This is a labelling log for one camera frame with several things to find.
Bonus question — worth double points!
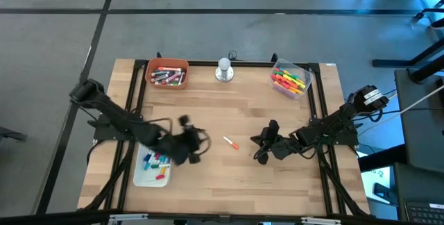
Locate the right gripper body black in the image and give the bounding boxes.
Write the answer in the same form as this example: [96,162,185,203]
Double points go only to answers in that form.
[268,136,301,161]

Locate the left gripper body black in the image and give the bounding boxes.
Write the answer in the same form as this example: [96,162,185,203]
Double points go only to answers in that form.
[162,127,204,166]

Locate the purple highlighter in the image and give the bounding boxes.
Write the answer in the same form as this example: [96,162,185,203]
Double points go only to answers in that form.
[271,86,296,99]

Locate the orange Sharpie highlighter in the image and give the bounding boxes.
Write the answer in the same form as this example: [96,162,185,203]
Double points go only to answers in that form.
[273,81,295,94]

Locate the pink highlighter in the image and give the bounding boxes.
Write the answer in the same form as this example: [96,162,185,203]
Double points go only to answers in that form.
[271,75,296,91]

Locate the white plastic bin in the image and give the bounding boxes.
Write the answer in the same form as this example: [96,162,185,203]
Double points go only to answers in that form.
[133,143,173,188]

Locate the orange plastic bin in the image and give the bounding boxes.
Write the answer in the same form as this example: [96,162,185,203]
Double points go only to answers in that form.
[144,57,190,90]

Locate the green highlighter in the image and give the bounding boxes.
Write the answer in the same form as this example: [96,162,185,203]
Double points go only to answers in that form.
[273,71,299,80]

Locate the clear plastic container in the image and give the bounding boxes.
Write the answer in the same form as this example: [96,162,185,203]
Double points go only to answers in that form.
[267,58,314,100]

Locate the white light bulb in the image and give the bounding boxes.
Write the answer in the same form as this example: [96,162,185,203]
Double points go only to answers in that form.
[218,57,232,72]

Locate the black phone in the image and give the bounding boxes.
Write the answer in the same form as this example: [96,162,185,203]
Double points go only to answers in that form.
[373,182,399,206]

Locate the black stand legs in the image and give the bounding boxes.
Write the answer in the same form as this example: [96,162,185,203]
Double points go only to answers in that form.
[372,38,444,83]

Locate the black desk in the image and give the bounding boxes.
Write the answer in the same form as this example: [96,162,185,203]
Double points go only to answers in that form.
[393,67,444,225]

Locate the black keyboard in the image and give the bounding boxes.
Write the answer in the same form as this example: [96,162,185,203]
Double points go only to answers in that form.
[404,201,444,225]

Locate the black floor stand foot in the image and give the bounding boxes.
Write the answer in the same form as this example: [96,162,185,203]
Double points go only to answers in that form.
[0,126,28,142]

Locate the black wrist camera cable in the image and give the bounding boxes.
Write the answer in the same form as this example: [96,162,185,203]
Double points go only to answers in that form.
[148,117,212,156]

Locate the silver metal bracket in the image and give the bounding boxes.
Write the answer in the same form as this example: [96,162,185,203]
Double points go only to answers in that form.
[300,217,343,225]
[109,213,149,224]

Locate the white cable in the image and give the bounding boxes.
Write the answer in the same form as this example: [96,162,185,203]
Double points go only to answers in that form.
[398,84,444,115]

